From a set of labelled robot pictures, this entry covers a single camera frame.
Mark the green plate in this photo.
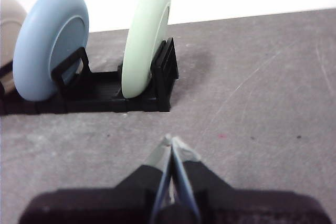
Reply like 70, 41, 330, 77
121, 0, 173, 99

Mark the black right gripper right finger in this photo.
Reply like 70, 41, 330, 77
172, 136, 333, 224

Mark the black plastic plate rack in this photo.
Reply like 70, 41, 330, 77
0, 37, 180, 116

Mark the pale yellow plate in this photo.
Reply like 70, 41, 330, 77
0, 0, 28, 95

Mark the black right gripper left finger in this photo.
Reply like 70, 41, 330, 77
18, 134, 173, 224

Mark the blue plate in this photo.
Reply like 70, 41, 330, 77
12, 0, 90, 102

